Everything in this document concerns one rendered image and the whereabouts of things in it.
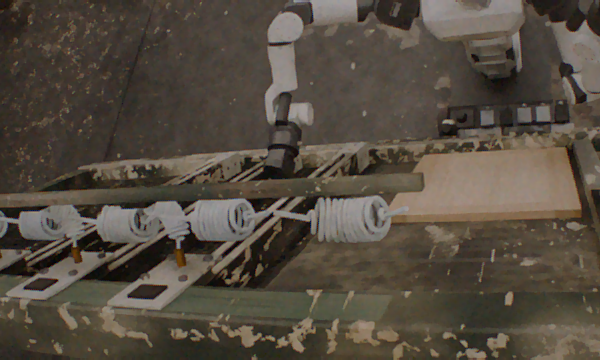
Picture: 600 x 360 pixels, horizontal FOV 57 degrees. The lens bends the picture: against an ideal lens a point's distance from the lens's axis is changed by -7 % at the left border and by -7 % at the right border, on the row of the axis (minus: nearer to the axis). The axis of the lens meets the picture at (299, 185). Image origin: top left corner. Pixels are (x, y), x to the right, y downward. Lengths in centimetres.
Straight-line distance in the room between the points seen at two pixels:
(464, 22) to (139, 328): 110
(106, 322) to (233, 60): 270
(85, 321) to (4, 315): 20
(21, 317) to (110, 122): 287
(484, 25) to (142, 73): 267
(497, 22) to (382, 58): 160
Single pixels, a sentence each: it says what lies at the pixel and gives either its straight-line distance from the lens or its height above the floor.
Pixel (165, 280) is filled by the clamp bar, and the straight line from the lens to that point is 94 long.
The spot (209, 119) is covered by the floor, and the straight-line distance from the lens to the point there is 338.
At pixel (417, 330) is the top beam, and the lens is 70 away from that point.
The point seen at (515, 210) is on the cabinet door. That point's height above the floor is 136.
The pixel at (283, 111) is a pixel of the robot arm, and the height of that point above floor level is 129.
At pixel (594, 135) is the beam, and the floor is 90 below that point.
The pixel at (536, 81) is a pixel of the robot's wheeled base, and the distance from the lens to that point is 273.
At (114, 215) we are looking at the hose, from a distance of 101.
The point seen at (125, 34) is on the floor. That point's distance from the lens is 413.
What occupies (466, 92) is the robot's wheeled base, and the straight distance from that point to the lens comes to 273.
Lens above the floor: 262
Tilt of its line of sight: 62 degrees down
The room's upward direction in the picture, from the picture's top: 54 degrees counter-clockwise
